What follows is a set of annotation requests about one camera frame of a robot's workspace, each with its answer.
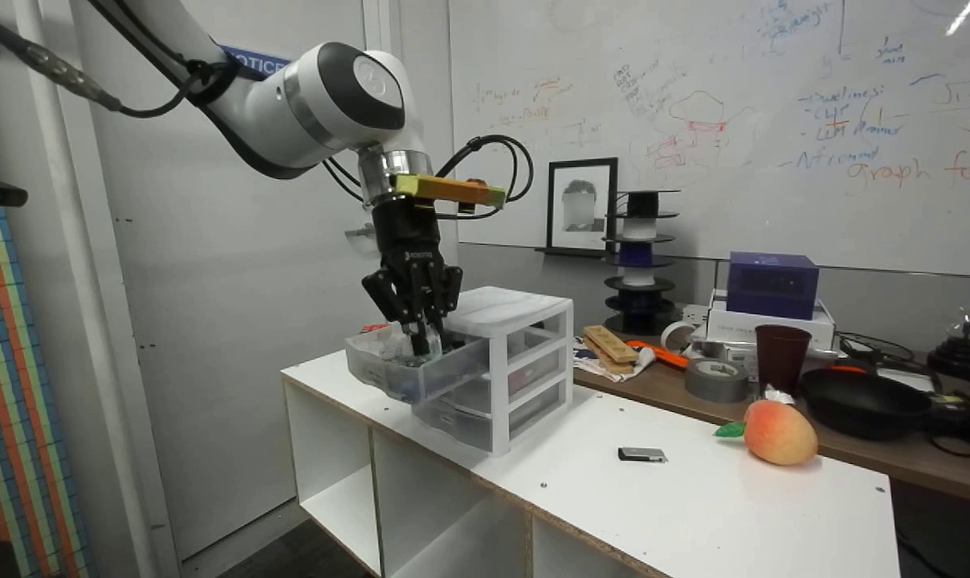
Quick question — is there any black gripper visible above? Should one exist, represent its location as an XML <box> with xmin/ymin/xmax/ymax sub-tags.
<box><xmin>360</xmin><ymin>196</ymin><xmax>465</xmax><ymax>362</ymax></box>

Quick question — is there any clear plastic bag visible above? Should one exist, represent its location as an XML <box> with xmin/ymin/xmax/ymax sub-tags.
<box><xmin>371</xmin><ymin>317</ymin><xmax>448</xmax><ymax>372</ymax></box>

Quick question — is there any clear drawer holding small parts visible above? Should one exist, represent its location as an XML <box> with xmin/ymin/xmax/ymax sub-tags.
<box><xmin>340</xmin><ymin>320</ymin><xmax>491</xmax><ymax>407</ymax></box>

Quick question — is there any white plastic drawer unit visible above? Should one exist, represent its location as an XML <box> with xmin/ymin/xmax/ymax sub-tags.
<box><xmin>400</xmin><ymin>284</ymin><xmax>577</xmax><ymax>458</ymax></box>

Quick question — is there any clear plastic drawer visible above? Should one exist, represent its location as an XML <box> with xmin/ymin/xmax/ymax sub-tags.
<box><xmin>414</xmin><ymin>347</ymin><xmax>570</xmax><ymax>419</ymax></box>
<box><xmin>414</xmin><ymin>380</ymin><xmax>570</xmax><ymax>453</ymax></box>

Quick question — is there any white door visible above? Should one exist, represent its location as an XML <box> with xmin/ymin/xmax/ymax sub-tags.
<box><xmin>71</xmin><ymin>0</ymin><xmax>392</xmax><ymax>560</ymax></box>

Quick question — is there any wooden brush block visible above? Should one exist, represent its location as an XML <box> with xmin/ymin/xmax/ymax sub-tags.
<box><xmin>581</xmin><ymin>320</ymin><xmax>638</xmax><ymax>372</ymax></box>

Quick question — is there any white paper sheet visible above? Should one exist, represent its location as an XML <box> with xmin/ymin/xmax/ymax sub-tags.
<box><xmin>574</xmin><ymin>341</ymin><xmax>659</xmax><ymax>384</ymax></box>

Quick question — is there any black framed picture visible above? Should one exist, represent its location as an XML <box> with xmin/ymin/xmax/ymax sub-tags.
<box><xmin>541</xmin><ymin>153</ymin><xmax>624</xmax><ymax>256</ymax></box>

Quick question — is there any black and white spool stack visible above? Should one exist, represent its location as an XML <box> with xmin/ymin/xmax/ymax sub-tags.
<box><xmin>600</xmin><ymin>187</ymin><xmax>685</xmax><ymax>337</ymax></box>

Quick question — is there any white cardboard box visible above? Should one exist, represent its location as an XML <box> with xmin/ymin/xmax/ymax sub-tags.
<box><xmin>705</xmin><ymin>297</ymin><xmax>838</xmax><ymax>355</ymax></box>

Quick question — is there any blue white notice sign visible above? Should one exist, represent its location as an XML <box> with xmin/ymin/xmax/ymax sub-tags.
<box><xmin>221</xmin><ymin>41</ymin><xmax>294</xmax><ymax>84</ymax></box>

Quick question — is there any white stand pole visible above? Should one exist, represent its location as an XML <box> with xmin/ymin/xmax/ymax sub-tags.
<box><xmin>12</xmin><ymin>0</ymin><xmax>176</xmax><ymax>578</ymax></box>

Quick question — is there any white cubby shelf cabinet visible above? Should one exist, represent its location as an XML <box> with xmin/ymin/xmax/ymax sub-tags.
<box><xmin>279</xmin><ymin>350</ymin><xmax>901</xmax><ymax>578</ymax></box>

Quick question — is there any purple box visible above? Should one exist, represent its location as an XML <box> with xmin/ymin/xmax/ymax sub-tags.
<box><xmin>722</xmin><ymin>251</ymin><xmax>822</xmax><ymax>320</ymax></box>

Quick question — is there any dark red cup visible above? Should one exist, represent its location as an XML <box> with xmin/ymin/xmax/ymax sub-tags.
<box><xmin>752</xmin><ymin>320</ymin><xmax>815</xmax><ymax>397</ymax></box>

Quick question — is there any orange toy mango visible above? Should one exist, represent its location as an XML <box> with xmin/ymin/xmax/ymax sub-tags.
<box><xmin>713</xmin><ymin>395</ymin><xmax>822</xmax><ymax>471</ymax></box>

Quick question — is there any colourful striped panel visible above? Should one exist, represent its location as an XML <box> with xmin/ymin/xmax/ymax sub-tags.
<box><xmin>0</xmin><ymin>100</ymin><xmax>87</xmax><ymax>578</ymax></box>

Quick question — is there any black frying pan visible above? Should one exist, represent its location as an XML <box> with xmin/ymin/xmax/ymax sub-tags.
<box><xmin>798</xmin><ymin>366</ymin><xmax>943</xmax><ymax>442</ymax></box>

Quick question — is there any brown wooden table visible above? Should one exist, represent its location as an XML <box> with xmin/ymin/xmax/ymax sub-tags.
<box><xmin>570</xmin><ymin>341</ymin><xmax>970</xmax><ymax>510</ymax></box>

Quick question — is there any black round desk device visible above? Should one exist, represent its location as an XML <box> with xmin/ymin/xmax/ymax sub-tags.
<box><xmin>926</xmin><ymin>312</ymin><xmax>970</xmax><ymax>383</ymax></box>

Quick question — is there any silver door handle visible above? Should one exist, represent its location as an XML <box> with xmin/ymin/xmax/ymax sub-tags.
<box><xmin>340</xmin><ymin>219</ymin><xmax>382</xmax><ymax>254</ymax></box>

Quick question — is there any yellow wrist camera bar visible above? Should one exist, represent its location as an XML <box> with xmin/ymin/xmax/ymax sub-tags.
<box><xmin>385</xmin><ymin>174</ymin><xmax>507</xmax><ymax>209</ymax></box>

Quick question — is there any orange handled tool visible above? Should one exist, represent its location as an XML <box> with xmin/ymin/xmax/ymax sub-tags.
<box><xmin>624</xmin><ymin>337</ymin><xmax>691</xmax><ymax>374</ymax></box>

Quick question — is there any grey duct tape roll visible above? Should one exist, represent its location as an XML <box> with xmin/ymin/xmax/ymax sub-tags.
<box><xmin>685</xmin><ymin>355</ymin><xmax>752</xmax><ymax>407</ymax></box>

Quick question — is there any wall whiteboard with writing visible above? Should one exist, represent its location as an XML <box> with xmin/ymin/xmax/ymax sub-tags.
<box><xmin>446</xmin><ymin>0</ymin><xmax>970</xmax><ymax>284</ymax></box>

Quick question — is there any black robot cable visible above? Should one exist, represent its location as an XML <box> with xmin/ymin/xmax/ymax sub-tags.
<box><xmin>0</xmin><ymin>12</ymin><xmax>537</xmax><ymax>221</ymax></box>

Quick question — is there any black cable bundle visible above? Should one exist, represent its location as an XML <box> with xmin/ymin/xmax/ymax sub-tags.
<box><xmin>834</xmin><ymin>331</ymin><xmax>931</xmax><ymax>374</ymax></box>

